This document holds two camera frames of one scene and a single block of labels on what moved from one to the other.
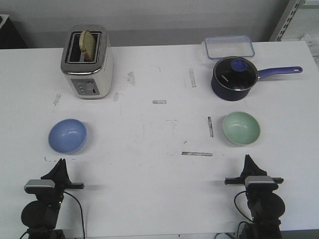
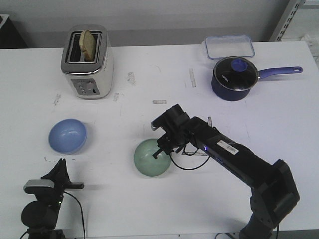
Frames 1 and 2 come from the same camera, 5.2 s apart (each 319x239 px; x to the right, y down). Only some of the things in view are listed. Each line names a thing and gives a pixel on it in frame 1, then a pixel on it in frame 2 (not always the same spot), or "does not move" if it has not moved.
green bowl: (241, 128) → (145, 162)
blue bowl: (67, 136) does not move
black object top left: (10, 37) does not move
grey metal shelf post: (285, 20) does not move
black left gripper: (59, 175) does not move
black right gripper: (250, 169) → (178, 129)
